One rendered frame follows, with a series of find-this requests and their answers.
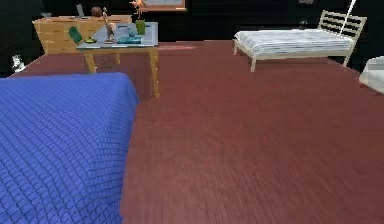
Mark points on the white floor lamp pole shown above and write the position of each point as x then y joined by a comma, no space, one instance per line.
347,16

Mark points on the teal book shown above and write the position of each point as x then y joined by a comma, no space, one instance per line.
129,40

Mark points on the orange house plant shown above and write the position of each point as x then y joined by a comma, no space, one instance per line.
139,6

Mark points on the grey-topped wooden table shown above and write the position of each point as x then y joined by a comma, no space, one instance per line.
126,46

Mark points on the blue quilted bed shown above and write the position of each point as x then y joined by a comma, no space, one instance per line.
60,146

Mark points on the green desk lamp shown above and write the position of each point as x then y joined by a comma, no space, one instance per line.
76,35

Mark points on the small white object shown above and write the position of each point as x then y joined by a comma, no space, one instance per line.
17,63

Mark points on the white slatted bed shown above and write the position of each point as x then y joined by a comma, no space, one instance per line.
293,41

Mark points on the white armchair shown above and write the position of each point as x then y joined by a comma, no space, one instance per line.
375,75

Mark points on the wooden framed picture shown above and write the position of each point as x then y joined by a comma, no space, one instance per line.
165,6

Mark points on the light wooden chest of drawers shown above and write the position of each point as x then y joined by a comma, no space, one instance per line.
56,31

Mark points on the grey bowl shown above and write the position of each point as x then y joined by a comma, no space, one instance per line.
46,15

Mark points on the brown wooden figurine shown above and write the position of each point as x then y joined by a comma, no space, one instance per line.
108,28

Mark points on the green plant pot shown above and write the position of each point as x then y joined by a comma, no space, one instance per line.
140,27

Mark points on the brown ball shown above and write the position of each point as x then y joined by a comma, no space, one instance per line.
96,11

